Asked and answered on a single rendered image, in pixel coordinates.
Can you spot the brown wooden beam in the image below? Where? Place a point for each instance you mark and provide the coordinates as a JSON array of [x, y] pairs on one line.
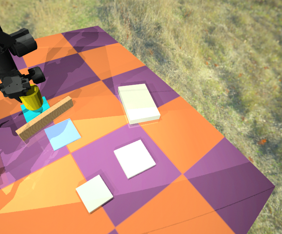
[[45, 118]]

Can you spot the yellow cup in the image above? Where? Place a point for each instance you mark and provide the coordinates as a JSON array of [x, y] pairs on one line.
[[33, 99]]

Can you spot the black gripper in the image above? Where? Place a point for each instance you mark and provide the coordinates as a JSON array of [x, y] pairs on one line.
[[35, 74]]

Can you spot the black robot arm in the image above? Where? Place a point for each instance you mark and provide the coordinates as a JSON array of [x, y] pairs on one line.
[[18, 43]]

